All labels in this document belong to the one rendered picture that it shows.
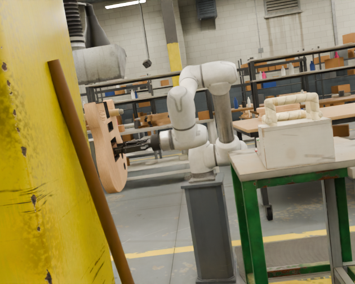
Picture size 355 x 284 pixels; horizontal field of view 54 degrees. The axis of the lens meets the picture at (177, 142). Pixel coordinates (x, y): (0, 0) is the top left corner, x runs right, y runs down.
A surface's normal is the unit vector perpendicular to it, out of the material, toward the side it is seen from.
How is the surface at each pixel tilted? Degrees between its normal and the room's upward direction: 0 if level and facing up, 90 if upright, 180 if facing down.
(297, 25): 90
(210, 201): 90
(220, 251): 90
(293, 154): 90
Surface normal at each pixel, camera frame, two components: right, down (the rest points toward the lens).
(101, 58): -0.05, 0.13
